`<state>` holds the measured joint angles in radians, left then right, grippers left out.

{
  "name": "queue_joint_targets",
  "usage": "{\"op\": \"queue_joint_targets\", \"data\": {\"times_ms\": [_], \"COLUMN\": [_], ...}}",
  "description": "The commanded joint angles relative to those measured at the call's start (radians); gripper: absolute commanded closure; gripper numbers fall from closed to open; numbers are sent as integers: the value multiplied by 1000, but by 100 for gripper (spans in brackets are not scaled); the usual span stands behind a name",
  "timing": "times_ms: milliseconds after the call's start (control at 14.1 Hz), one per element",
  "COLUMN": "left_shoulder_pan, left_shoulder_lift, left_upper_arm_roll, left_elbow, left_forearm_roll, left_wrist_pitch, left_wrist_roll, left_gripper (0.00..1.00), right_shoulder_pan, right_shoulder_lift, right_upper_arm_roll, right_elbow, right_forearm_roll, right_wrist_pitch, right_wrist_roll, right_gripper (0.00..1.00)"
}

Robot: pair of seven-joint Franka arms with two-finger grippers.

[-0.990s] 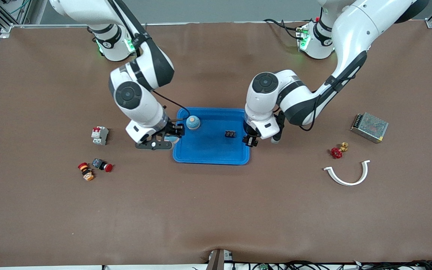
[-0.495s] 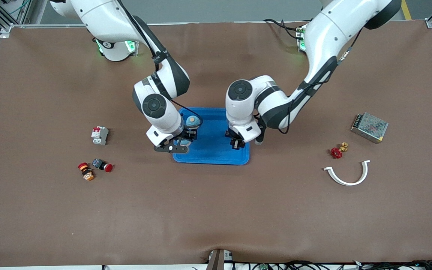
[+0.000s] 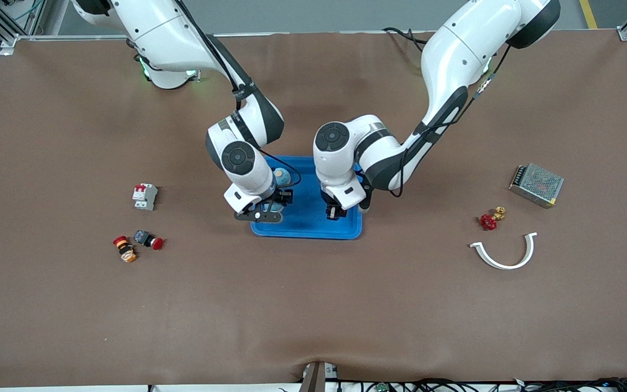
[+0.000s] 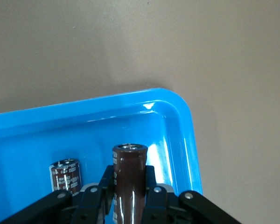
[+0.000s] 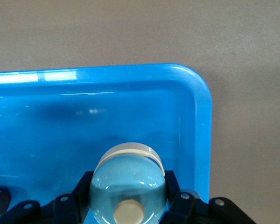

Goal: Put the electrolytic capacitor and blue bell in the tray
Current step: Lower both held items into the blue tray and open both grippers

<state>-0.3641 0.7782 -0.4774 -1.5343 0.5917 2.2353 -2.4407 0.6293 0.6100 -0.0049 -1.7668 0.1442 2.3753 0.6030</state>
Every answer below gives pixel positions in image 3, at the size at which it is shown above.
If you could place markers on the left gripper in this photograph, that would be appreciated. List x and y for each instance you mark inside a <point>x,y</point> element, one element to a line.
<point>336,210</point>

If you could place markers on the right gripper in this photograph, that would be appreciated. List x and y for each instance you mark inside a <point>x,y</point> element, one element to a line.
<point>282,196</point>

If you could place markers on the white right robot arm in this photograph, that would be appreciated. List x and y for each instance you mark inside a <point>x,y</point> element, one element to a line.
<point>155,27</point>

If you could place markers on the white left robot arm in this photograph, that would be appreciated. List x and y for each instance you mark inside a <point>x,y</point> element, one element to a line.
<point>455,49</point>

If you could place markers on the blue plastic tray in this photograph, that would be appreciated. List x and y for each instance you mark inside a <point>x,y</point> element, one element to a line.
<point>305,223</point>

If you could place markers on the large table cover mat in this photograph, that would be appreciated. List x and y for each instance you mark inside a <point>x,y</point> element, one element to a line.
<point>313,305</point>

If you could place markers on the black red emergency stop button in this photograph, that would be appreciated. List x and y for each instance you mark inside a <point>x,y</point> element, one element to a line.
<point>142,237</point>

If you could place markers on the white curved pipe clamp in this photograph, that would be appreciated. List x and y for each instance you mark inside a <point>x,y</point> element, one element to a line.
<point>481,253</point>

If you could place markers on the orange red push button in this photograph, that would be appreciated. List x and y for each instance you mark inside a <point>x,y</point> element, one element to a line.
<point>125,250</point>

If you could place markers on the metal mesh power supply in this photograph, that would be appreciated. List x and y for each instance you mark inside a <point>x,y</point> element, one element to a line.
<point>536,185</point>

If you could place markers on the white circuit breaker red switch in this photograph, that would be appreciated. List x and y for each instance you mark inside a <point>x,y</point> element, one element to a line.
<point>145,197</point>

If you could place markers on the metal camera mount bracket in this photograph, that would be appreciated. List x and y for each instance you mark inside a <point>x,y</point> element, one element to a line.
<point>313,378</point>

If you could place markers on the metal table edge rail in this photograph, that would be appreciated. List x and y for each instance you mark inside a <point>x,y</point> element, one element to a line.
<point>292,34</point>

